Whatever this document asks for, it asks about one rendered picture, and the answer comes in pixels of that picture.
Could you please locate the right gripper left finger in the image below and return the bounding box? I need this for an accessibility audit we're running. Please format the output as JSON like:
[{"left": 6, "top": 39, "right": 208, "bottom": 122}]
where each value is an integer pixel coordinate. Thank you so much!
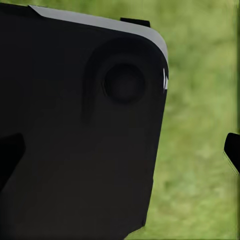
[{"left": 0, "top": 133, "right": 26, "bottom": 193}]

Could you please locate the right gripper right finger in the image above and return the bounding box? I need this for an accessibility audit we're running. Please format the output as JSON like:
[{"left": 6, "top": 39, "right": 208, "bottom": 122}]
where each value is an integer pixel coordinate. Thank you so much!
[{"left": 224, "top": 132, "right": 240, "bottom": 173}]

